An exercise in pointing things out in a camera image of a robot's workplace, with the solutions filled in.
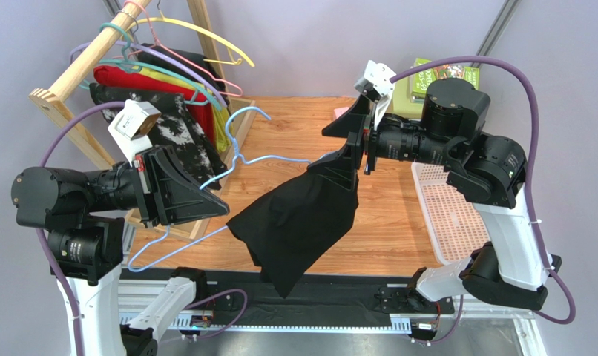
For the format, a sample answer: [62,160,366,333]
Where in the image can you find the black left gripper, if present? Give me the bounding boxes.
[85,143,229,225]

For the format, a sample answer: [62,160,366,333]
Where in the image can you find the blue wire hanger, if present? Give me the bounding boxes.
[127,105,329,274]

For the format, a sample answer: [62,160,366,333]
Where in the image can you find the plain black trousers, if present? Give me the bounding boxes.
[226,172,358,298]

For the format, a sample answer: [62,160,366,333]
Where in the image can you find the black white-patterned trousers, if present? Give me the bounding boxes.
[89,83,228,183]

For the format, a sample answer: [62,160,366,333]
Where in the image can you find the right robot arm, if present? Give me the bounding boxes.
[308,78,562,311]

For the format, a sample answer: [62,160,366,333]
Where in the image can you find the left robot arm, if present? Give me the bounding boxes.
[11,146,229,355]

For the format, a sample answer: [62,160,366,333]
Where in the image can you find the pink cube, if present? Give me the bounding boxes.
[332,107,349,121]

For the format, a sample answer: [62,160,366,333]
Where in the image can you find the green drawer box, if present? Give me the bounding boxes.
[390,76,425,119]

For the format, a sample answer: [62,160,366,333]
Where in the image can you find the yellow garment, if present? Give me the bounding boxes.
[139,67,231,153]

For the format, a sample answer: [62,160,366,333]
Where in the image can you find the green comic book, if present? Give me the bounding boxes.
[409,64,480,104]

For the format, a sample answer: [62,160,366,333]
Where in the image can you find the black garment on rack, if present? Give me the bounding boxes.
[137,47,226,92]

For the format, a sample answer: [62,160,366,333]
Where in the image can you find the white plastic basket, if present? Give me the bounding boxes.
[411,162,489,265]

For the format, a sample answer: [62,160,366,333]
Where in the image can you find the red garment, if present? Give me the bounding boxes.
[93,65,216,145]

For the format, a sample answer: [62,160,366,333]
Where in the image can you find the wooden clothes rack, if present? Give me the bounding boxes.
[29,1,255,241]

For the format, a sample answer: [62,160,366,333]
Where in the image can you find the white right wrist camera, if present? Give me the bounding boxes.
[354,60,395,130]

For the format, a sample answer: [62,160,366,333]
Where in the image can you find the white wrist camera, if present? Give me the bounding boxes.
[108,99,162,163]
[354,60,395,130]

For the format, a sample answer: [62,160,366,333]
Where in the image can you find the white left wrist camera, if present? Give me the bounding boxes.
[108,99,162,163]

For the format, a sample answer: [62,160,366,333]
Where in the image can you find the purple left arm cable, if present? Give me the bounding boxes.
[34,101,127,356]

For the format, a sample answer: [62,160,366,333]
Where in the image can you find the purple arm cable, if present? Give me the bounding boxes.
[389,55,576,326]
[34,101,127,356]

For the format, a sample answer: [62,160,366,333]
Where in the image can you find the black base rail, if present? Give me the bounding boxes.
[116,268,458,342]

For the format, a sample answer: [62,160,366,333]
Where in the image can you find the pink wire hanger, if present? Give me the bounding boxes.
[142,10,243,97]

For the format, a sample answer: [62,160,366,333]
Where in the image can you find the yellow wire hanger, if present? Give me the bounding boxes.
[137,17,255,67]

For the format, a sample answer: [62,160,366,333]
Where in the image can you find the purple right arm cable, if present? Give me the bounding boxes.
[389,55,576,326]

